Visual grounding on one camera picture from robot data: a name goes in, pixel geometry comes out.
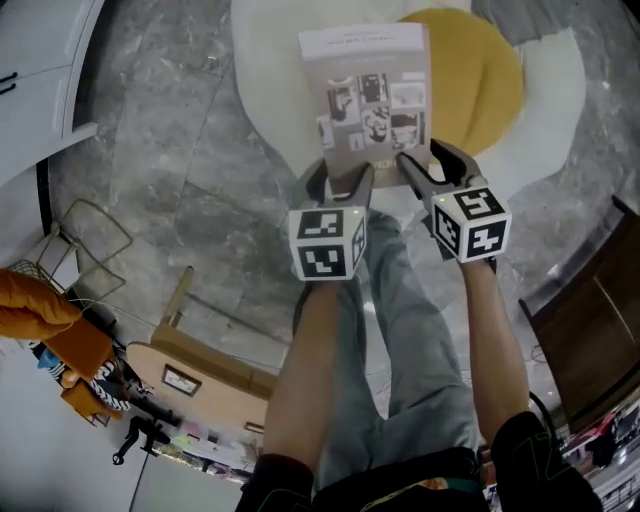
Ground gold wire chair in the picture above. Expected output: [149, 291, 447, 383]
[9, 197, 134, 302]

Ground wooden coffee table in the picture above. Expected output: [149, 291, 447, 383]
[126, 266, 280, 441]

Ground black and white striped blanket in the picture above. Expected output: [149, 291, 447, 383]
[54, 362, 132, 412]

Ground person's grey trousers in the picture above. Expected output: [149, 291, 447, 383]
[312, 212, 481, 496]

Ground dark wooden cabinet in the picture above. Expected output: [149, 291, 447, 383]
[518, 194, 640, 434]

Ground person's right forearm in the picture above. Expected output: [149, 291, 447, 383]
[457, 257, 531, 446]

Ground person's black printed shirt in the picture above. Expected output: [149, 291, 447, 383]
[234, 409, 604, 512]

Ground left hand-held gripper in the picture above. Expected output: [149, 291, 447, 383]
[288, 158, 376, 282]

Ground black picture frame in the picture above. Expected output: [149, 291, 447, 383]
[161, 363, 203, 399]

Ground pink cloth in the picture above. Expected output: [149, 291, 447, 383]
[582, 413, 629, 441]

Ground round white egg-shaped pouf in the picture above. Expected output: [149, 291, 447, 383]
[229, 0, 587, 221]

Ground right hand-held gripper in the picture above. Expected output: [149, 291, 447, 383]
[396, 139, 514, 264]

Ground person's left forearm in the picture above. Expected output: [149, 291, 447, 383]
[262, 277, 361, 471]

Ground white vanity cabinet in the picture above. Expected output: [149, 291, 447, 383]
[0, 0, 109, 187]

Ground beige book with photo cover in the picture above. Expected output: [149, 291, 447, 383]
[298, 22, 434, 189]

